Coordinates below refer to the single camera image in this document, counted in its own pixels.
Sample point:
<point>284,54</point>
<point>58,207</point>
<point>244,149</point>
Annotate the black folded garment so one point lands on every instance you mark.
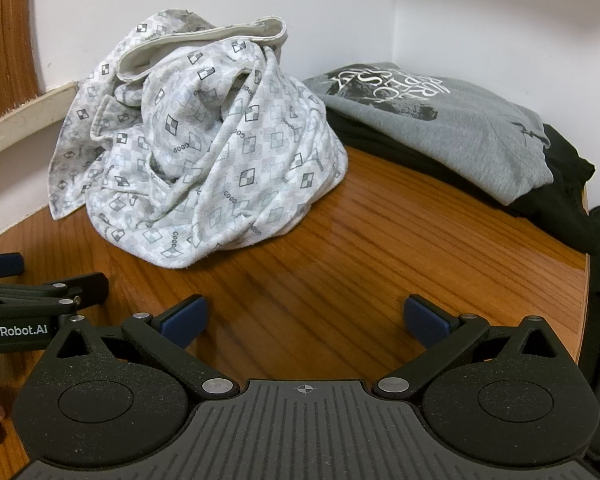
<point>565,200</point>

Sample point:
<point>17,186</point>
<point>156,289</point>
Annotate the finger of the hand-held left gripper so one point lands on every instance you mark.
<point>87,287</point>
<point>0,265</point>

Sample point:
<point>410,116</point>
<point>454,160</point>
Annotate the beige window sill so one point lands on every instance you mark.
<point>15,125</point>

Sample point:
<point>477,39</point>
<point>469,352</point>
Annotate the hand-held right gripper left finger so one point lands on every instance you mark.
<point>185,322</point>

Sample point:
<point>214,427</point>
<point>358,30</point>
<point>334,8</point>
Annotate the grey printed sweatshirt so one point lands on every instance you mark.
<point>440,130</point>

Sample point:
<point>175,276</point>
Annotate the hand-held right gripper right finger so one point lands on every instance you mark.
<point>425,322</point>

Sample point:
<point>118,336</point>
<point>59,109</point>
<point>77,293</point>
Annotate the white patterned shirt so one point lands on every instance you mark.
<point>205,150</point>

